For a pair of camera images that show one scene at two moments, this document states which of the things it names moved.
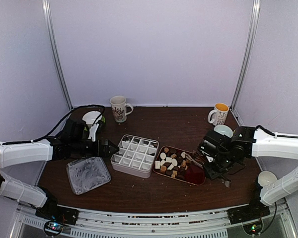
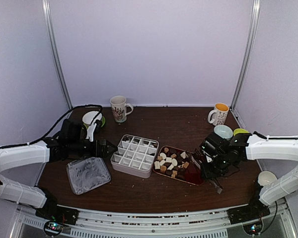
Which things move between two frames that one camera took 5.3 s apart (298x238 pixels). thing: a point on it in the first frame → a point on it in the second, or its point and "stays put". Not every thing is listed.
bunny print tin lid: (87, 173) stays put
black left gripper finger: (106, 148) stays put
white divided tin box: (136, 155) stays put
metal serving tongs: (227, 184) → (219, 188)
